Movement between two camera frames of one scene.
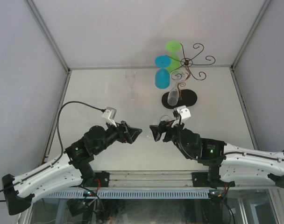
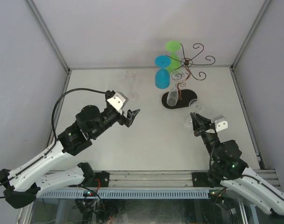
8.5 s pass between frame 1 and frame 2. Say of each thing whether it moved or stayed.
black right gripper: moved
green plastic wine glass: stayed
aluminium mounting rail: stayed
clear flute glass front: stayed
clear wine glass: moved
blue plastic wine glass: stayed
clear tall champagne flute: stayed
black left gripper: moved
